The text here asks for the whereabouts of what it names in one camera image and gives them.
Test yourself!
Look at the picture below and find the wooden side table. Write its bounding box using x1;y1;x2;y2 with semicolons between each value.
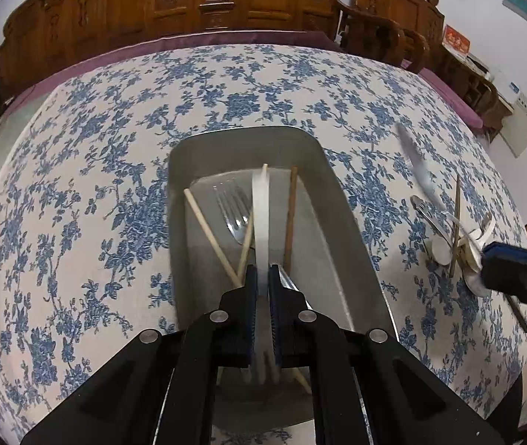
467;53;515;123

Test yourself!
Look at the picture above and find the metal fork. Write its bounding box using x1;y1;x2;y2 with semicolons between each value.
212;184;313;311

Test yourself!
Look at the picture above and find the rectangular metal tray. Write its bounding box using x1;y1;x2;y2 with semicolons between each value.
167;125;401;429

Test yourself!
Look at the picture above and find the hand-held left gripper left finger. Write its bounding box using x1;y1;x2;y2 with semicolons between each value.
20;263;259;445

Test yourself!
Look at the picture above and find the brown wooden chopstick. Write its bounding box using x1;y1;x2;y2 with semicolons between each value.
504;293;527;333
283;166;299;266
449;175;463;279

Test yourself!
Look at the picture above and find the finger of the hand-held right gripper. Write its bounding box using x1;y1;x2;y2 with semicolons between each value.
480;241;527;307

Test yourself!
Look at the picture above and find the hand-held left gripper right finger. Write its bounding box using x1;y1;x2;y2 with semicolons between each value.
268;263;507;445

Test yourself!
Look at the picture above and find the white electrical wall box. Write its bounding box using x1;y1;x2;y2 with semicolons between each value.
497;92;527;158

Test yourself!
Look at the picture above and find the square purple seat cushion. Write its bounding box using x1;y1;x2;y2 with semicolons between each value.
418;67;484;133

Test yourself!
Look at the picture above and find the silver metal utensil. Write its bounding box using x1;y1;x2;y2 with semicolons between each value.
395;122;484;265

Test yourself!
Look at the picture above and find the red gift box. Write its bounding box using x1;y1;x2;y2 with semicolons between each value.
442;24;471;59

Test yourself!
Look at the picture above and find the blue floral tablecloth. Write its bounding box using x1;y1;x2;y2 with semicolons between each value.
0;43;527;445

